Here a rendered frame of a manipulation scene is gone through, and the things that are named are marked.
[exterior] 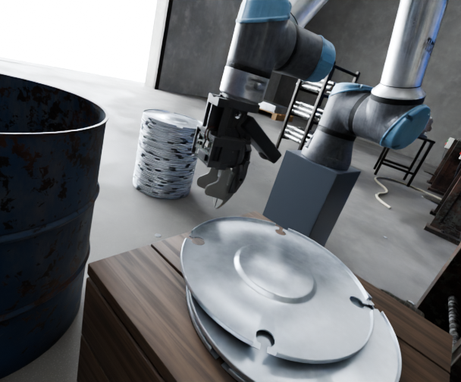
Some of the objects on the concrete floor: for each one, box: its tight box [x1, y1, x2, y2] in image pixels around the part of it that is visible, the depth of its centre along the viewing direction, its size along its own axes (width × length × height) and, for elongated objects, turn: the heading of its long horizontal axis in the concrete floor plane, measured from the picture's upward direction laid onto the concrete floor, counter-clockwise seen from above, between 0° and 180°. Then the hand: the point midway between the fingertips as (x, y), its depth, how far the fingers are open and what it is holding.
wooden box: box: [77, 211, 453, 382], centre depth 46 cm, size 40×38×35 cm
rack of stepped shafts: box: [276, 61, 361, 150], centre depth 291 cm, size 43×46×95 cm
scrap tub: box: [0, 68, 109, 382], centre depth 54 cm, size 42×42×48 cm
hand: (221, 201), depth 56 cm, fingers closed
